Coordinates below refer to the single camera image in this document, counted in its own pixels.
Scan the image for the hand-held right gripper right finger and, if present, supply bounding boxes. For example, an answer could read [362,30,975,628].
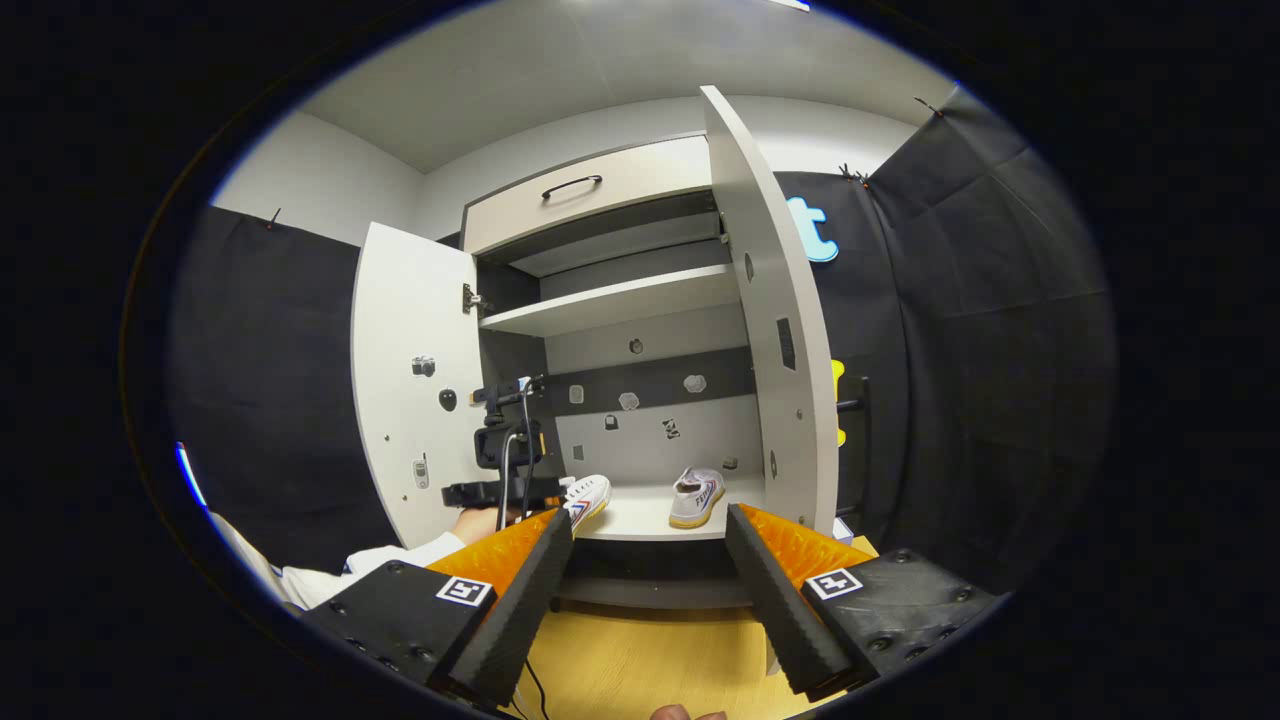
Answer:
[725,503,1001,701]

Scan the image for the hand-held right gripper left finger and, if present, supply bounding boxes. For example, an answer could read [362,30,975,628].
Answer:
[300,508,578,709]

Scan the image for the white shoe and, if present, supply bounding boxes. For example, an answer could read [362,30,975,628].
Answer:
[668,467,728,530]
[558,474,613,533]

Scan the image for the white shoe cabinet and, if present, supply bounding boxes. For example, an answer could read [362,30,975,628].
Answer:
[350,85,841,611]

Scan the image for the white cabinet door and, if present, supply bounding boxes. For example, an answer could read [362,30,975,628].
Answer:
[350,222,491,549]
[700,85,841,536]

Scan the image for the white cabinet drawer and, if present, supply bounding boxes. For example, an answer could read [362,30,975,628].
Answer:
[462,135,713,256]

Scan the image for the black backdrop cloth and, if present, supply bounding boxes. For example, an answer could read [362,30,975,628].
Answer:
[165,85,1116,591]

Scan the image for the black door handle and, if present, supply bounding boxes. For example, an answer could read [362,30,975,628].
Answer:
[838,375,873,521]

